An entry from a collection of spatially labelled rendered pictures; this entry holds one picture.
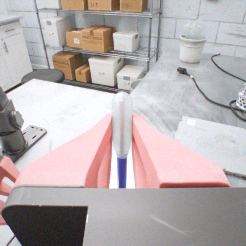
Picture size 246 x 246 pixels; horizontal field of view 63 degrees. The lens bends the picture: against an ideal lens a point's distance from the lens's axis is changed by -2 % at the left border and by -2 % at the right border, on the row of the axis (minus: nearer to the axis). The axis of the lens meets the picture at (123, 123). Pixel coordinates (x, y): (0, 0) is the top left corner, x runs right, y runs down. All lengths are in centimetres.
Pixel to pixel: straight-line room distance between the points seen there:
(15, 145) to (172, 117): 48
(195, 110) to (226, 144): 19
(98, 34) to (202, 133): 199
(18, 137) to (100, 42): 200
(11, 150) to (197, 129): 53
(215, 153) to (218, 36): 208
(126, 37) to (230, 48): 114
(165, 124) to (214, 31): 198
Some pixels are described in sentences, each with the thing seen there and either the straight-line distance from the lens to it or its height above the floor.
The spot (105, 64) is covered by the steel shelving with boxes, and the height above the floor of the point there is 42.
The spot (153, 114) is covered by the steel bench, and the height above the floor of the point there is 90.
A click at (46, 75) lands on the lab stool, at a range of 178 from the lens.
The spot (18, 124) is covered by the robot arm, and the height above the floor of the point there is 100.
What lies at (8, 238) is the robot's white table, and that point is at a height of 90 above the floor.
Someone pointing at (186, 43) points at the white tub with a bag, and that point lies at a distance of 117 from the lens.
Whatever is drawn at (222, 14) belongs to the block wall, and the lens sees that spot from 254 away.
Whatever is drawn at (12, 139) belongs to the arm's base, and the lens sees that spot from 59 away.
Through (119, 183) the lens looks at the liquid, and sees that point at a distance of 16.
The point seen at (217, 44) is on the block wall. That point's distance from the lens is 260.
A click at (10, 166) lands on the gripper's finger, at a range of 32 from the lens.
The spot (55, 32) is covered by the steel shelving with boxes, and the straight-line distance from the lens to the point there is 279.
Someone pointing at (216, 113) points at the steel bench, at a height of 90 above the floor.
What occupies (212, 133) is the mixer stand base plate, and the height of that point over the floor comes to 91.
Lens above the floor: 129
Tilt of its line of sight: 36 degrees down
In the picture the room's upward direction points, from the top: 1 degrees counter-clockwise
